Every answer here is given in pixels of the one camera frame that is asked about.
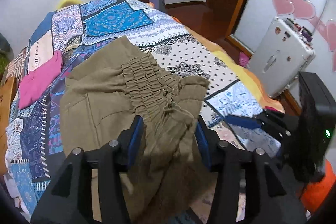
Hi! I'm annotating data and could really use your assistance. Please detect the white suitcase with stickers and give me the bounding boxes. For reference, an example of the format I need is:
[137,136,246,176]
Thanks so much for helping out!
[247,17,315,97]

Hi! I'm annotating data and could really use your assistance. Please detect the wooden lap tray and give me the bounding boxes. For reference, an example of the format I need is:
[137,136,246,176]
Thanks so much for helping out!
[0,77,17,175]

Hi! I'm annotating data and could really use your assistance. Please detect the olive green pants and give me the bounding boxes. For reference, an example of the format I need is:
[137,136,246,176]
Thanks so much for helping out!
[60,37,211,223]

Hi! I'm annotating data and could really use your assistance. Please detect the folded pink garment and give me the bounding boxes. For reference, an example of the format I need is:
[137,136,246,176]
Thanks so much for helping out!
[18,51,63,110]

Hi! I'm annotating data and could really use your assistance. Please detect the yellow plush item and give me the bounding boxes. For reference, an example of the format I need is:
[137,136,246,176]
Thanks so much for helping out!
[57,0,83,10]

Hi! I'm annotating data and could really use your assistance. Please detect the patchwork blue bedspread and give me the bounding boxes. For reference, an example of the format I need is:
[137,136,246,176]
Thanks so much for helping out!
[3,0,284,214]

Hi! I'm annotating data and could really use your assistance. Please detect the wooden wardrobe with sliding doors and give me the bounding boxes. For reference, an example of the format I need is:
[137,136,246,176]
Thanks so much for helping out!
[225,0,336,114]

